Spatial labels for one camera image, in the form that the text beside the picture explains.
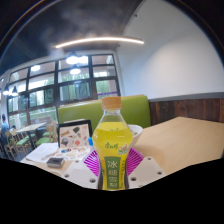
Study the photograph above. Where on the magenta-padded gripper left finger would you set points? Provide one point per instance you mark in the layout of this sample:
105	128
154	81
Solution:
80	173

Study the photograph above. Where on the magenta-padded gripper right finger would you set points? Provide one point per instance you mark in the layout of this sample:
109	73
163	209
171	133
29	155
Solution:
146	171

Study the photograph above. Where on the yellow drink bottle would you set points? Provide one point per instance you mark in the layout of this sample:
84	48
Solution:
112	143

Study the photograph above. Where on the colourful printed sheet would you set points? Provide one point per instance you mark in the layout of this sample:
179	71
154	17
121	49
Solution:
70	153

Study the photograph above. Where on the small dark box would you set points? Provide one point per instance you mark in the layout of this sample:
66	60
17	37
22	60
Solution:
55	162

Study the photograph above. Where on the small blue-capped bottle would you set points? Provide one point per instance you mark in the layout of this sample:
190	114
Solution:
90	143

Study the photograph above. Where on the black framed picture stand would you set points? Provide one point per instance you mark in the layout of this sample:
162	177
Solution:
74	135

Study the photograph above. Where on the white bowl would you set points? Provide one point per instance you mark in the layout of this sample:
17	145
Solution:
136	133

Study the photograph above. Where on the white paper sheet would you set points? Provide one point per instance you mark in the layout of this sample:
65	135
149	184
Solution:
40	152

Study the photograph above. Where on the green upholstered bench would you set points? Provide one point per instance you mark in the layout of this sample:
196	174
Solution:
80	111

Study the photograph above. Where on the wooden chairs with green seats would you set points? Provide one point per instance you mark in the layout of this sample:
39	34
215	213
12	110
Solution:
21	141

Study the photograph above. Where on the wooden dining table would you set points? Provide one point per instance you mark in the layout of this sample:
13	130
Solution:
31	127

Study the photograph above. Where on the pendant ceiling lamps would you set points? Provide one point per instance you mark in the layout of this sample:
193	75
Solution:
72	60

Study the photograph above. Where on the long curved linear light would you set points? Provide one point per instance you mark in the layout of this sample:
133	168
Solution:
100	40

